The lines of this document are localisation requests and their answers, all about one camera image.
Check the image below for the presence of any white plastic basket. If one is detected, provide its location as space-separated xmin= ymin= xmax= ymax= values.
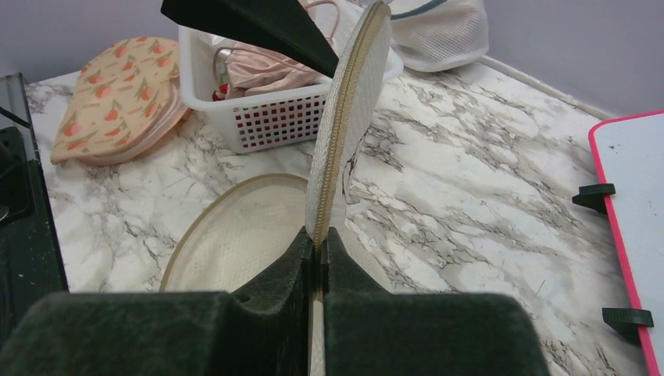
xmin=178 ymin=23 xmax=406 ymax=155

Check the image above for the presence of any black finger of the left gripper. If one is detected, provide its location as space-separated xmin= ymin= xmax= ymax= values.
xmin=161 ymin=0 xmax=338 ymax=78

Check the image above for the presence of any black marker clip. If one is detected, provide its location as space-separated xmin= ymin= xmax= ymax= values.
xmin=572 ymin=183 xmax=616 ymax=215
xmin=601 ymin=307 xmax=654 ymax=346

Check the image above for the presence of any floral orange cushion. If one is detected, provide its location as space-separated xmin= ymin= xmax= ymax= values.
xmin=50 ymin=36 xmax=190 ymax=166

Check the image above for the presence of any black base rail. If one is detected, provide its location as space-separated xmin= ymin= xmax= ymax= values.
xmin=1 ymin=73 xmax=69 ymax=342

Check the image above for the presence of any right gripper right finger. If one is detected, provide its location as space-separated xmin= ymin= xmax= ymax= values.
xmin=320 ymin=229 xmax=549 ymax=375

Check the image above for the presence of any round mesh laundry bag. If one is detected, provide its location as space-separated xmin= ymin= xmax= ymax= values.
xmin=389 ymin=0 xmax=489 ymax=73

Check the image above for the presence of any pink framed whiteboard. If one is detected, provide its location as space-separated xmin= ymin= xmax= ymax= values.
xmin=588 ymin=111 xmax=663 ymax=375

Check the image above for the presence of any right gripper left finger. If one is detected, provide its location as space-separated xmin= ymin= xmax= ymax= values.
xmin=1 ymin=232 xmax=314 ymax=375

